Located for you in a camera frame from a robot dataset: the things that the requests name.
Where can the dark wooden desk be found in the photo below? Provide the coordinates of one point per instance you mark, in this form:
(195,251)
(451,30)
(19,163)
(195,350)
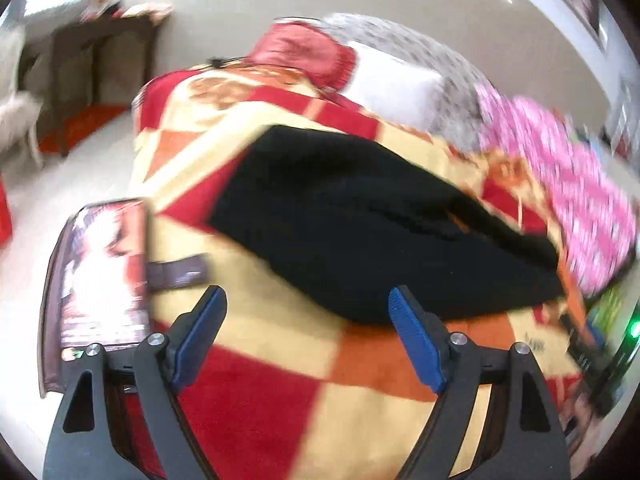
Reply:
(100,35)

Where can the white pillow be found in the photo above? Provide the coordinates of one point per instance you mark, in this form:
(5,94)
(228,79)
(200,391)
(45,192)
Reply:
(390,85)

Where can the pink penguin quilt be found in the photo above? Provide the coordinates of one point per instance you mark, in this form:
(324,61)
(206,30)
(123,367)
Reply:
(575,185)

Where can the white chair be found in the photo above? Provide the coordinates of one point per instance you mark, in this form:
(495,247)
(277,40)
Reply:
(15,110)

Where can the dark red printed bag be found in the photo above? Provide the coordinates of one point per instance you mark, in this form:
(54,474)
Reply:
(100,270)

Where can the red yellow checkered blanket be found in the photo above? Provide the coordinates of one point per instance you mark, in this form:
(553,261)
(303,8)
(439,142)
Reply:
(280,350)

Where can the grey floral headboard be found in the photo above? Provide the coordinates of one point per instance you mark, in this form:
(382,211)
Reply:
(425,45)

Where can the black pants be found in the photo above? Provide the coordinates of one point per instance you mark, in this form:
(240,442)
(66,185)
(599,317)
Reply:
(350,220)

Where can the red floor mat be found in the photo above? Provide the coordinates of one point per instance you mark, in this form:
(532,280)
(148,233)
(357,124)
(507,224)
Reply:
(80,125)

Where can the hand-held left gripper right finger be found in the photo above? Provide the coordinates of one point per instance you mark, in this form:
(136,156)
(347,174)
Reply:
(415,342)

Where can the red round-patterned pillow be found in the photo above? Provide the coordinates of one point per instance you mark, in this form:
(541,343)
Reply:
(300,50)

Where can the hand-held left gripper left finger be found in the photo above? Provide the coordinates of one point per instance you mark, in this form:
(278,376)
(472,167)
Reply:
(195,342)

